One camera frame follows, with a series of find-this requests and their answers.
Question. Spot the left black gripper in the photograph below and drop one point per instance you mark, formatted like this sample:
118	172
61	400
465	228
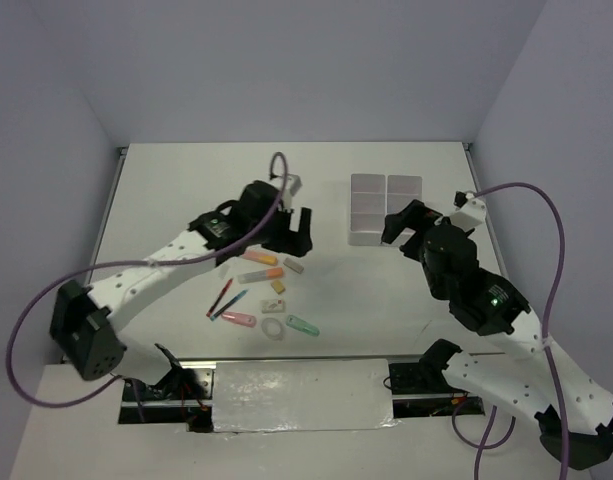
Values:
293	242

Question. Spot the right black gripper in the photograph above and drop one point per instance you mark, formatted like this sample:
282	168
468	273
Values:
414	216

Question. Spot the clear pen cap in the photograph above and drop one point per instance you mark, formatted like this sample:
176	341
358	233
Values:
223	271

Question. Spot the red pen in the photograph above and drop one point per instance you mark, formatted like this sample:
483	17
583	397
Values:
219	298

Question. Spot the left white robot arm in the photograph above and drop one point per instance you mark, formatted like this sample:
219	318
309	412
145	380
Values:
89	322

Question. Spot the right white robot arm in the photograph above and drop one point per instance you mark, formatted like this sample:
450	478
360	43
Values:
573	413

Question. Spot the grey eraser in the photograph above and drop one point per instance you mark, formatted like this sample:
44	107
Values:
293	265

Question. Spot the orange highlighter clear cap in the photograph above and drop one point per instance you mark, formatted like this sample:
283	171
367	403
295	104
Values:
262	275

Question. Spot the right white compartment container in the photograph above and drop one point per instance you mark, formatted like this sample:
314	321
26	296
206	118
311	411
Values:
401	190

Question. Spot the white compartment container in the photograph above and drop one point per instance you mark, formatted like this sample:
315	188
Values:
401	190
367	209

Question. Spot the yellow eraser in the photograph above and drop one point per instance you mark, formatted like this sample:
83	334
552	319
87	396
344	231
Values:
278	286

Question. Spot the left white compartment container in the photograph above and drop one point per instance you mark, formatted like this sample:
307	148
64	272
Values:
367	209

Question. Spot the white eraser red label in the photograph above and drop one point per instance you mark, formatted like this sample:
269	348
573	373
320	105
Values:
273	306

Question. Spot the blue pen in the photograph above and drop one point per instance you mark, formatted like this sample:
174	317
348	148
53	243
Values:
220	311

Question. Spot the green highlighter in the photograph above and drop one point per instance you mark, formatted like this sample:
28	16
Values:
298	324

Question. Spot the white base cover plate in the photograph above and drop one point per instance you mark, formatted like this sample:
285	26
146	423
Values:
312	395

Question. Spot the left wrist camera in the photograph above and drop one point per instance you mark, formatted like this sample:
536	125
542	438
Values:
292	188

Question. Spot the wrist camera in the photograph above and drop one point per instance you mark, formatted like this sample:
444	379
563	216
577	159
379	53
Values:
292	188
470	211

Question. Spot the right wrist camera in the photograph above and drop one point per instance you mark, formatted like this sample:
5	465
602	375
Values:
470	211

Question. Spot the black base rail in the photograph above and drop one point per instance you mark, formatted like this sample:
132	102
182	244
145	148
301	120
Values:
190	406

